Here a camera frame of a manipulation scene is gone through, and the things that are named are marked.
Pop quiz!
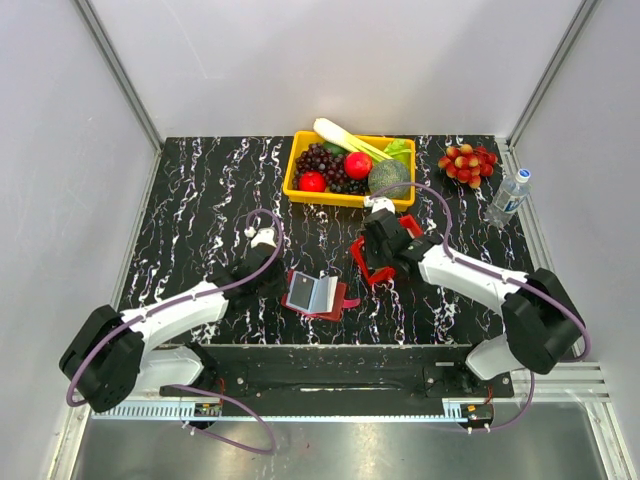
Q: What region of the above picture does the red plastic card bin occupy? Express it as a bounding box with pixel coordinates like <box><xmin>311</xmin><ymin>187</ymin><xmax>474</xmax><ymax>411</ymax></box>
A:
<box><xmin>350</xmin><ymin>210</ymin><xmax>423</xmax><ymax>287</ymax></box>

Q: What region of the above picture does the black VIP credit card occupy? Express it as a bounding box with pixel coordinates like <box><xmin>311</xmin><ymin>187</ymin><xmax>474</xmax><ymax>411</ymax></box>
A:
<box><xmin>287</xmin><ymin>272</ymin><xmax>315</xmax><ymax>310</ymax></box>

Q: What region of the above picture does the red card holder wallet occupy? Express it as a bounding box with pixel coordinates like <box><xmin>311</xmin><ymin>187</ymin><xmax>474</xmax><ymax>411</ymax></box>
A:
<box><xmin>281</xmin><ymin>270</ymin><xmax>361</xmax><ymax>323</ymax></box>

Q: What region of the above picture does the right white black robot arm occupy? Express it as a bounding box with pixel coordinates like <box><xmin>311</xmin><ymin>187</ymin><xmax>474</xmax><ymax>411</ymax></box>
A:
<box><xmin>363</xmin><ymin>197</ymin><xmax>586</xmax><ymax>396</ymax></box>

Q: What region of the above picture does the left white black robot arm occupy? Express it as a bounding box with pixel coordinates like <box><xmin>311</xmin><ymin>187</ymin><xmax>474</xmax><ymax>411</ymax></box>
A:
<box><xmin>59</xmin><ymin>227</ymin><xmax>285</xmax><ymax>413</ymax></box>

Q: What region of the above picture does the green melon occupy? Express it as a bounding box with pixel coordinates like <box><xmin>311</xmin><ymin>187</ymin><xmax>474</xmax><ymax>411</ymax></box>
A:
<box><xmin>367</xmin><ymin>159</ymin><xmax>411</xmax><ymax>199</ymax></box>

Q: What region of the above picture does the red apple upper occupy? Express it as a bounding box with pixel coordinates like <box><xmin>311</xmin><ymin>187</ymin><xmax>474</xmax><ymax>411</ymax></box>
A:
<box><xmin>344</xmin><ymin>152</ymin><xmax>373</xmax><ymax>180</ymax></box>

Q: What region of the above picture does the red apple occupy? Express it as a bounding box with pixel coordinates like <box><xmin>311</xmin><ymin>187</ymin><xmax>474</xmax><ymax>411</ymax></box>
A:
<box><xmin>344</xmin><ymin>152</ymin><xmax>373</xmax><ymax>180</ymax></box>
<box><xmin>298</xmin><ymin>171</ymin><xmax>327</xmax><ymax>193</ymax></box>

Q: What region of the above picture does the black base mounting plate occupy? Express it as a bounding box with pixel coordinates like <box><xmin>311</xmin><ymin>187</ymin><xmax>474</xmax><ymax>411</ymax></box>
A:
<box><xmin>191</xmin><ymin>345</ymin><xmax>514</xmax><ymax>398</ymax></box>

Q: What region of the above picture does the red apple lower left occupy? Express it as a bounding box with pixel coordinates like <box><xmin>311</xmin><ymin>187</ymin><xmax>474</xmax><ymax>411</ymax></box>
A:
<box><xmin>298</xmin><ymin>171</ymin><xmax>327</xmax><ymax>193</ymax></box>

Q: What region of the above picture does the green lettuce leaf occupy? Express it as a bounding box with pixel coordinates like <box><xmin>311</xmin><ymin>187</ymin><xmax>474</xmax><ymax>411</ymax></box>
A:
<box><xmin>383</xmin><ymin>138</ymin><xmax>412</xmax><ymax>166</ymax></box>

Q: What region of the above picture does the dark green cucumber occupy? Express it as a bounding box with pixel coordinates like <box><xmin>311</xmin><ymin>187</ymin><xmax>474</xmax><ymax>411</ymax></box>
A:
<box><xmin>323</xmin><ymin>142</ymin><xmax>348</xmax><ymax>155</ymax></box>

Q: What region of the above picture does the dark purple grape bunch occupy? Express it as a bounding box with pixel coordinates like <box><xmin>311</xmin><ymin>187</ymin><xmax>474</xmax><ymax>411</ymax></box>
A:
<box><xmin>292</xmin><ymin>142</ymin><xmax>369</xmax><ymax>196</ymax></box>

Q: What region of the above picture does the white green leek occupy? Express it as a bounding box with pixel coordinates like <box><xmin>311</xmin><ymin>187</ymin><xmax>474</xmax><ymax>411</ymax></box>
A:
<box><xmin>313</xmin><ymin>118</ymin><xmax>391</xmax><ymax>162</ymax></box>

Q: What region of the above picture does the yellow plastic fruit tray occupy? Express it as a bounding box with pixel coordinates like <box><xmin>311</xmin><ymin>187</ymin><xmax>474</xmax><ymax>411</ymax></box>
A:
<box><xmin>283</xmin><ymin>131</ymin><xmax>416</xmax><ymax>208</ymax></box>

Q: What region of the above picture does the clear water bottle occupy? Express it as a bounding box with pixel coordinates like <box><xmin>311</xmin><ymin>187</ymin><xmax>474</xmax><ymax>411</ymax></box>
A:
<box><xmin>485</xmin><ymin>168</ymin><xmax>531</xmax><ymax>229</ymax></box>

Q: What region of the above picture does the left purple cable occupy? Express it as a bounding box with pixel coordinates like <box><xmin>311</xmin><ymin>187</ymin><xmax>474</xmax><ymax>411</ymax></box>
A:
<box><xmin>66</xmin><ymin>208</ymin><xmax>286</xmax><ymax>455</ymax></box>

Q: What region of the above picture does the purple cable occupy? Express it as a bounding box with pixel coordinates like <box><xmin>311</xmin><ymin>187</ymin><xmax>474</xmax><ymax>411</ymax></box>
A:
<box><xmin>66</xmin><ymin>208</ymin><xmax>286</xmax><ymax>455</ymax></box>
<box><xmin>369</xmin><ymin>182</ymin><xmax>594</xmax><ymax>434</ymax></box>

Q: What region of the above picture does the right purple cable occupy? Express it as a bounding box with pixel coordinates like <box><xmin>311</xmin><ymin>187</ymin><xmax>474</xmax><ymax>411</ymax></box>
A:
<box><xmin>369</xmin><ymin>182</ymin><xmax>594</xmax><ymax>434</ymax></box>

